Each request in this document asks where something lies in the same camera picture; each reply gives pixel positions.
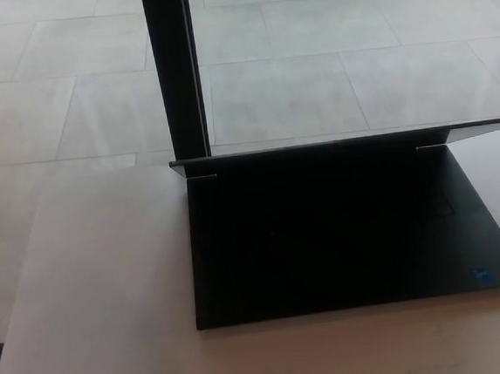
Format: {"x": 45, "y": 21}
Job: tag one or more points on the silver Dell laptop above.
{"x": 324, "y": 233}

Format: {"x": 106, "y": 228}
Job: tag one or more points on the black vertical post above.
{"x": 175, "y": 71}

